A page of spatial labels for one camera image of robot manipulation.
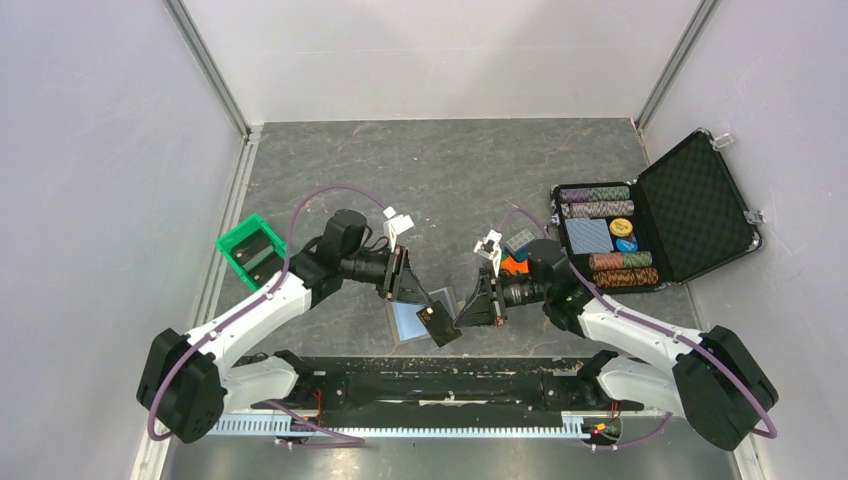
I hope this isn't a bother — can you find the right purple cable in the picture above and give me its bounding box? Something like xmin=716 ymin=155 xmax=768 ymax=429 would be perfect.
xmin=496 ymin=207 xmax=778 ymax=440

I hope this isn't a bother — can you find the black poker chip case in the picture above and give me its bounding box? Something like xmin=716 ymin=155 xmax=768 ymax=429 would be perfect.
xmin=550 ymin=129 xmax=763 ymax=294

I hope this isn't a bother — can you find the grey toy brick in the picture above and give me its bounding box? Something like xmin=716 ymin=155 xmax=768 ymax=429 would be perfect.
xmin=506 ymin=229 xmax=536 ymax=253

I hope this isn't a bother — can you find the orange curved block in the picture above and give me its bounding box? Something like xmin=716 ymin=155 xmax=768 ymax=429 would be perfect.
xmin=500 ymin=256 xmax=529 ymax=275

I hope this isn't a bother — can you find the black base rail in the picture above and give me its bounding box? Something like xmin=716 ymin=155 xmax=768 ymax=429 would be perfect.
xmin=274 ymin=350 xmax=643 ymax=429

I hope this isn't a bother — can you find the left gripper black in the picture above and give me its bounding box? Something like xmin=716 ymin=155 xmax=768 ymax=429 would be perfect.
xmin=341 ymin=244 xmax=432 ymax=307

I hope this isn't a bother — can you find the blue round chip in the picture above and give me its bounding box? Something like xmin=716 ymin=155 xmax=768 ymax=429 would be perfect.
xmin=615 ymin=238 xmax=639 ymax=253

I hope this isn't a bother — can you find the grey card holder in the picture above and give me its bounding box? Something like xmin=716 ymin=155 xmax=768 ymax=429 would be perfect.
xmin=386 ymin=286 xmax=462 ymax=347

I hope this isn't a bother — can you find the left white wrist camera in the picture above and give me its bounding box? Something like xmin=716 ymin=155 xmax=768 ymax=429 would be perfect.
xmin=383 ymin=206 xmax=414 ymax=250

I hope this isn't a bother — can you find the green plastic bin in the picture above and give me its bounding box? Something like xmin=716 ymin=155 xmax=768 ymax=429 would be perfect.
xmin=215 ymin=213 xmax=287 ymax=292

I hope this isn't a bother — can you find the poker chip row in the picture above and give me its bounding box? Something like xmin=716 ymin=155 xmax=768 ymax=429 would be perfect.
xmin=563 ymin=200 xmax=635 ymax=218
xmin=559 ymin=186 xmax=630 ymax=204
xmin=592 ymin=267 xmax=660 ymax=288
xmin=589 ymin=251 xmax=653 ymax=271

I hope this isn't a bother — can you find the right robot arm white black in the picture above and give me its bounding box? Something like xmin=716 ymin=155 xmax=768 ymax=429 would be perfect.
xmin=455 ymin=231 xmax=779 ymax=451

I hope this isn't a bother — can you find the yellow dealer button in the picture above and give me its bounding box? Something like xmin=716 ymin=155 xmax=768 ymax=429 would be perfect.
xmin=609 ymin=218 xmax=634 ymax=238

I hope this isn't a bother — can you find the dark credit card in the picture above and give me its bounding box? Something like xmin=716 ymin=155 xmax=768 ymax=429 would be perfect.
xmin=416 ymin=301 xmax=462 ymax=347
xmin=240 ymin=243 xmax=276 ymax=271

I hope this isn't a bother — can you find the top poker chip row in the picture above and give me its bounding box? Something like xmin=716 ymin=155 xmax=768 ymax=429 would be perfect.
xmin=559 ymin=186 xmax=630 ymax=204

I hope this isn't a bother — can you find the blue playing card deck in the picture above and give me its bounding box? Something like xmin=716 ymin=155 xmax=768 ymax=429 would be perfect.
xmin=565 ymin=218 xmax=614 ymax=255

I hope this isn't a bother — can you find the bottom poker chip row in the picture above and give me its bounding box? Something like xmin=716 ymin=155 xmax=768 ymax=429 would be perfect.
xmin=592 ymin=267 xmax=660 ymax=288

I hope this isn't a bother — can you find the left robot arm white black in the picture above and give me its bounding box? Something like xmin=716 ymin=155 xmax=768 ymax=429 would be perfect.
xmin=137 ymin=208 xmax=449 ymax=443

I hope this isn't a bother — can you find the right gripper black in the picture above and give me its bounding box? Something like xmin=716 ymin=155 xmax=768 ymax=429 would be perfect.
xmin=453 ymin=265 xmax=550 ymax=328

